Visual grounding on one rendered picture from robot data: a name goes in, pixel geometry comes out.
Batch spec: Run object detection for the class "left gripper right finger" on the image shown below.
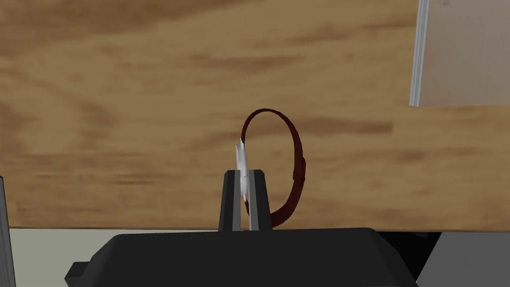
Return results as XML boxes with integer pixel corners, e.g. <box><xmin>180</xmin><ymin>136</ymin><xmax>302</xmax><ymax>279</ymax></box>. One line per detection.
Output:
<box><xmin>248</xmin><ymin>169</ymin><xmax>273</xmax><ymax>232</ymax></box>

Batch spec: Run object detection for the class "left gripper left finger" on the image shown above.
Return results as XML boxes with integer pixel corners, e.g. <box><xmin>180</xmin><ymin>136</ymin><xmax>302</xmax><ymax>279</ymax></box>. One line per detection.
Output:
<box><xmin>218</xmin><ymin>169</ymin><xmax>243</xmax><ymax>232</ymax></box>

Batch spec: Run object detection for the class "dark red strap wristwatch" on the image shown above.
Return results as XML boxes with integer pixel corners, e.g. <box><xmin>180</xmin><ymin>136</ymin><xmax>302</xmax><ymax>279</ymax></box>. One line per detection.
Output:
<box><xmin>235</xmin><ymin>108</ymin><xmax>307</xmax><ymax>229</ymax></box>

